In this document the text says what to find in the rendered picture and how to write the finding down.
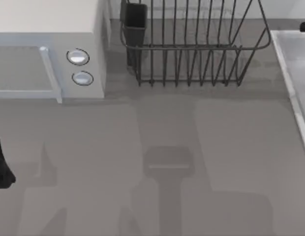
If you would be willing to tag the black cutlery holder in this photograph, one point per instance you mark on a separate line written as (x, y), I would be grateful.
(134, 27)

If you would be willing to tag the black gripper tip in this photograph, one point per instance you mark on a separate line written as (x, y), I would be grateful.
(1, 167)

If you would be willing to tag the glass microwave door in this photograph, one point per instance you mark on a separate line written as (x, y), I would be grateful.
(22, 68)

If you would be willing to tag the pale microwave oven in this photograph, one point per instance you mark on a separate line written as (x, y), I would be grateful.
(76, 24)

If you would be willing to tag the round silver microwave knob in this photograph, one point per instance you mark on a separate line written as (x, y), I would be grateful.
(77, 57)
(82, 78)

